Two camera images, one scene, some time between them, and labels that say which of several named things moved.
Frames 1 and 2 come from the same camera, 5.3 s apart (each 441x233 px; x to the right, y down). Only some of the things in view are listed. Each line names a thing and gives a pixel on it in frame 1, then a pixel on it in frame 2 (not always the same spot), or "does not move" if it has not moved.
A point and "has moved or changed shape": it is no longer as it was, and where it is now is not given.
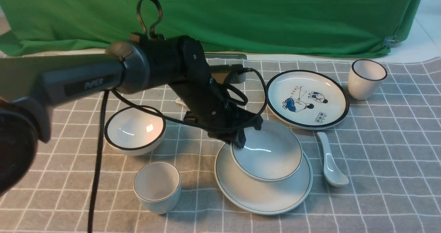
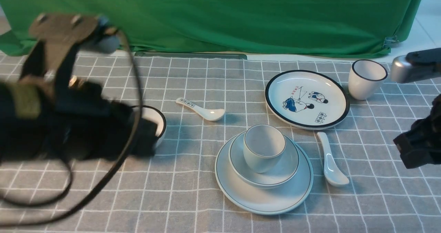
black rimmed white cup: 364,76 does not move
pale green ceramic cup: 157,185 -> 264,145
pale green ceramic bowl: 272,153 has moved or changed shape
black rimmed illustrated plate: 307,99 does not move
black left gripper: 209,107 -> 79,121
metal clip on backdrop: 392,41 does not move
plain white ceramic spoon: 334,174 does not move
